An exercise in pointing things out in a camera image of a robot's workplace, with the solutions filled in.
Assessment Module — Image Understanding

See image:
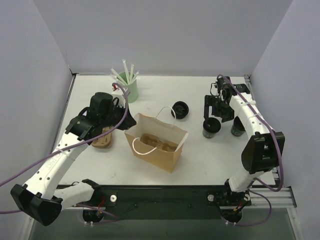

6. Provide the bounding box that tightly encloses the black cup lid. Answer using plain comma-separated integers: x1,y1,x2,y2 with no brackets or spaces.
203,117,221,134

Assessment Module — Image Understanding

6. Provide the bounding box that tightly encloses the black coffee cup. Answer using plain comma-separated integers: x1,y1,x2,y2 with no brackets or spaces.
230,116,246,137
202,128,220,139

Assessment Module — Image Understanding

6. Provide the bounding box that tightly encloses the single brown cup carrier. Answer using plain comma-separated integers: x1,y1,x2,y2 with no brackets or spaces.
140,133,178,152

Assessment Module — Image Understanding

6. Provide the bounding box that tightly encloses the brown cardboard cup carrier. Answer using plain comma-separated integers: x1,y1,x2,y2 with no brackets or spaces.
91,133,113,149

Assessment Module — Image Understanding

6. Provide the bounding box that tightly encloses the brown paper bag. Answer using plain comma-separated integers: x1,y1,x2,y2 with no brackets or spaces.
124,113,189,173

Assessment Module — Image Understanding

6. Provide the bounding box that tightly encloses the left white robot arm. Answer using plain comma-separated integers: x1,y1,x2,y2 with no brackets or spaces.
10,92,136,226

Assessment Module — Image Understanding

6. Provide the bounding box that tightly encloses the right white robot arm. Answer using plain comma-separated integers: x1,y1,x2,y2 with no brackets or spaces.
202,77,285,204

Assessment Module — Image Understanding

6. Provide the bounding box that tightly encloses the wrapped straw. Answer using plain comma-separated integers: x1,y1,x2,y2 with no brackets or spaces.
128,63,134,84
130,71,140,83
110,74,122,82
122,59,130,84
110,68,128,85

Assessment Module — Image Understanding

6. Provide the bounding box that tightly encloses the stack of black lids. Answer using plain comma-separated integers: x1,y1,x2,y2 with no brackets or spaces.
171,101,189,120

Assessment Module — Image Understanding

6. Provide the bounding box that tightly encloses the green straw holder cup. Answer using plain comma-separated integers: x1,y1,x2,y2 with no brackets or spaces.
118,71,139,104

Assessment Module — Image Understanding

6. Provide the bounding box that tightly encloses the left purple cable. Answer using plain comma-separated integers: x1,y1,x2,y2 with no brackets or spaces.
0,82,130,223

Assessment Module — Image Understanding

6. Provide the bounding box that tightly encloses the purple cable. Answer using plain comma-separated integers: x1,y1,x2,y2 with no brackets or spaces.
0,82,130,223
217,74,285,227

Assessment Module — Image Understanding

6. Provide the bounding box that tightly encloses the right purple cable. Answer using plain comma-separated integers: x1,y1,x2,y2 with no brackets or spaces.
217,74,285,227

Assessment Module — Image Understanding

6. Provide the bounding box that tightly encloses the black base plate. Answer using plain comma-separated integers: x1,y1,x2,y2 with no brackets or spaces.
72,184,251,221

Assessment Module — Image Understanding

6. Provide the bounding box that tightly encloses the aluminium frame rail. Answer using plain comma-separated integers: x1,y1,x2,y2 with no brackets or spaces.
28,186,297,210

